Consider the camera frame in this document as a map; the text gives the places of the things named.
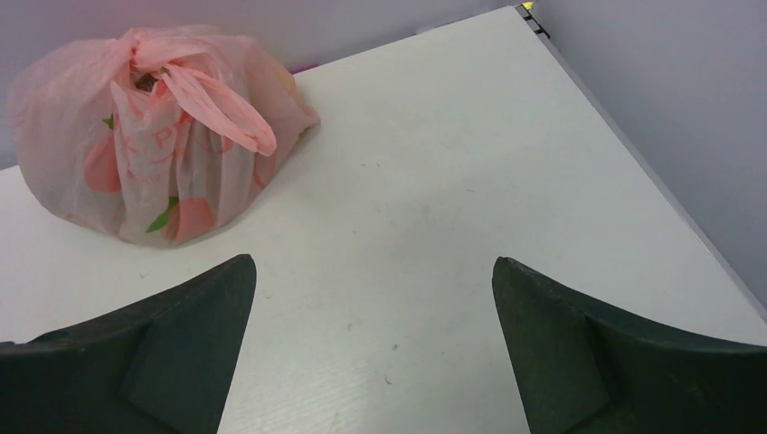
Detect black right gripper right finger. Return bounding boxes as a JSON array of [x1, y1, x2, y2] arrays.
[[492, 257, 766, 433]]

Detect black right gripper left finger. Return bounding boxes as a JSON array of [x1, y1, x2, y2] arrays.
[[1, 254, 257, 433]]

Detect pink printed plastic bag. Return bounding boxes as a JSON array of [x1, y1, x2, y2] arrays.
[[7, 25, 319, 247]]

